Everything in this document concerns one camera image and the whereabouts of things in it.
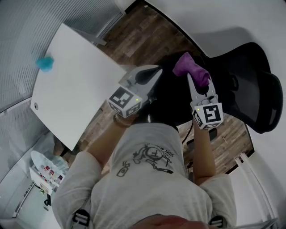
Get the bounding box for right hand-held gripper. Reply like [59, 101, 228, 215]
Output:
[187, 73, 224, 130]

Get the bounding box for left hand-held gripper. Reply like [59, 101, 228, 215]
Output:
[108, 65, 163, 118]

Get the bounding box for purple cloth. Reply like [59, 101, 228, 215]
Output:
[172, 52, 210, 89]

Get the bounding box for person's right forearm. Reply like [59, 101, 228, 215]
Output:
[192, 124, 217, 185]

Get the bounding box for person's left forearm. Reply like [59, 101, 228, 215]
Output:
[88, 117, 135, 170]

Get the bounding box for small turquoise object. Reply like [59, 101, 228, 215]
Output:
[37, 55, 55, 73]

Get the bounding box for person's black trousers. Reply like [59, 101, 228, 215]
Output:
[134, 98, 180, 133]

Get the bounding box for black office chair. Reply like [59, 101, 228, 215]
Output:
[147, 42, 284, 134]

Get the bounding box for white desk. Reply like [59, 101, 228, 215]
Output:
[30, 23, 128, 152]

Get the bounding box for person's grey printed t-shirt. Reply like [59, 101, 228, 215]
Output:
[51, 123, 237, 229]

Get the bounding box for person's face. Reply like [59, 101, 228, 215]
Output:
[136, 214, 213, 229]

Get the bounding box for group of small red packets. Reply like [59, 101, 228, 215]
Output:
[40, 164, 63, 187]

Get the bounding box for round white table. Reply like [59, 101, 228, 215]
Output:
[30, 151, 67, 193]

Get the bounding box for black floor cable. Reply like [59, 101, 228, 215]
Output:
[182, 120, 194, 144]

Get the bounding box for brown beaded bracelet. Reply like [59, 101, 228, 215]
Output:
[113, 114, 133, 128]

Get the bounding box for black strap buckle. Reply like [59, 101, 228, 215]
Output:
[209, 216, 224, 228]
[72, 210, 90, 227]

